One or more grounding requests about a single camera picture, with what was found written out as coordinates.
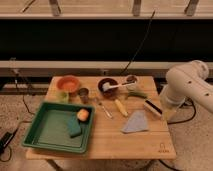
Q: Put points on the light green cup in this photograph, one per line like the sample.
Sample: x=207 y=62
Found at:
x=62 y=96

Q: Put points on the green sponge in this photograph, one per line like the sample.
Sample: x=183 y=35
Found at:
x=74 y=128

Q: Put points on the orange round fruit toy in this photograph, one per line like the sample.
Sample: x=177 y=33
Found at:
x=82 y=114

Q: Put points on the small glass jar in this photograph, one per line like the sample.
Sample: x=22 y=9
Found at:
x=132 y=82

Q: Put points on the green plastic tray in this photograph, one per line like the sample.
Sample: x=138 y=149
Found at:
x=49 y=128

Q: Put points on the green vegetable toy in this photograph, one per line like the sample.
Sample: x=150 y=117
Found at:
x=136 y=94

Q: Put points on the dark brown bowl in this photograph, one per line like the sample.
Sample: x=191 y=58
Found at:
x=110 y=94

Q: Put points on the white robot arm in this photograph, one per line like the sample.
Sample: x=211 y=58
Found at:
x=186 y=81

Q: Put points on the small metal cup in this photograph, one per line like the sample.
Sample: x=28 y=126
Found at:
x=84 y=95

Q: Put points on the blue grey cloth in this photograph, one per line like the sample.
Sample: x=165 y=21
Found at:
x=136 y=123

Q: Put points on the white spoon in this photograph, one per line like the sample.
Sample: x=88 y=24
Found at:
x=107 y=86

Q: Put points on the orange bowl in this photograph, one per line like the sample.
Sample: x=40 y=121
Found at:
x=68 y=83

